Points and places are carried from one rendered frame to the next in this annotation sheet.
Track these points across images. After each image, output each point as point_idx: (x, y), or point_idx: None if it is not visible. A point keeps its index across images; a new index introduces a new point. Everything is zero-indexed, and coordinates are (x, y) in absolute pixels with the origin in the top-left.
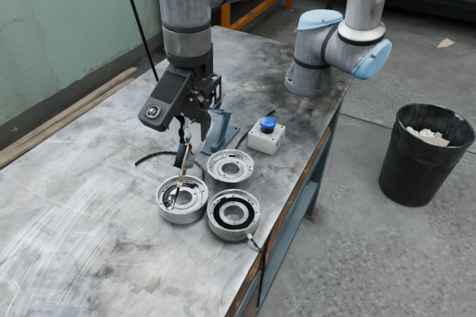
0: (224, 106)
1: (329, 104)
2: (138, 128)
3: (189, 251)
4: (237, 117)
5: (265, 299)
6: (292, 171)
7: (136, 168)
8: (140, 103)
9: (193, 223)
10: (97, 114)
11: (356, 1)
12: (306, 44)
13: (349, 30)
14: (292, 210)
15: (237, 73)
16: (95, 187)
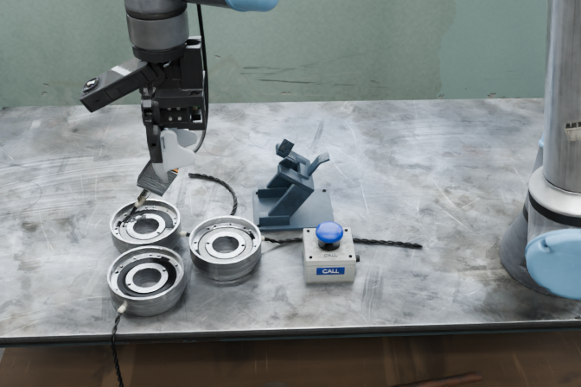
0: (374, 194)
1: (520, 308)
2: (253, 148)
3: (84, 273)
4: (360, 216)
5: None
6: (290, 317)
7: (183, 179)
8: (303, 127)
9: None
10: (250, 111)
11: (544, 118)
12: (533, 173)
13: (539, 172)
14: None
15: (475, 173)
16: (135, 168)
